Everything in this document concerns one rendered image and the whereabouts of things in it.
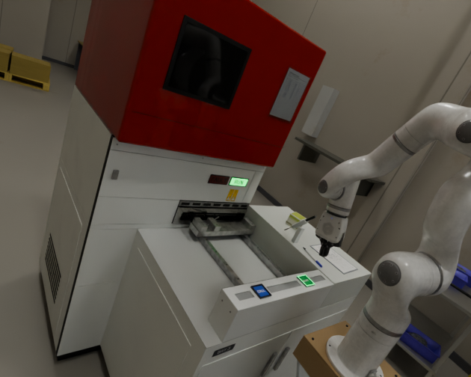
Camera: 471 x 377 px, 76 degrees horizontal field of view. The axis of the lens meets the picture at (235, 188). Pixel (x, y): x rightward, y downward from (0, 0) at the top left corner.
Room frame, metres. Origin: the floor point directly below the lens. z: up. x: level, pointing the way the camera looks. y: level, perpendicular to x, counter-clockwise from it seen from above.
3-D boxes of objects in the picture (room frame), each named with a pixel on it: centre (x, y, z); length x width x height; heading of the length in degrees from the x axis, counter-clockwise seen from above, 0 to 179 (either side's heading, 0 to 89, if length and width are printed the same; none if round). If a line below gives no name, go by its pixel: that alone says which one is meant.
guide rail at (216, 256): (1.16, -0.06, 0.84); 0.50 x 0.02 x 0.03; 45
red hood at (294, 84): (1.53, 0.41, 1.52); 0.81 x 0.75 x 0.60; 135
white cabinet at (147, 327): (1.26, -0.24, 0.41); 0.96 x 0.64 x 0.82; 135
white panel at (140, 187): (1.31, 0.19, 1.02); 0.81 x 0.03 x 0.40; 135
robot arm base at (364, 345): (0.80, -0.57, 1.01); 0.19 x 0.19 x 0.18
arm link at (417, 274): (0.78, -0.53, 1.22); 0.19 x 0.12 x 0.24; 121
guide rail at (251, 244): (1.35, -0.26, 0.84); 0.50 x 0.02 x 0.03; 45
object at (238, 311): (0.98, -0.32, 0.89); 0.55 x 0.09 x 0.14; 135
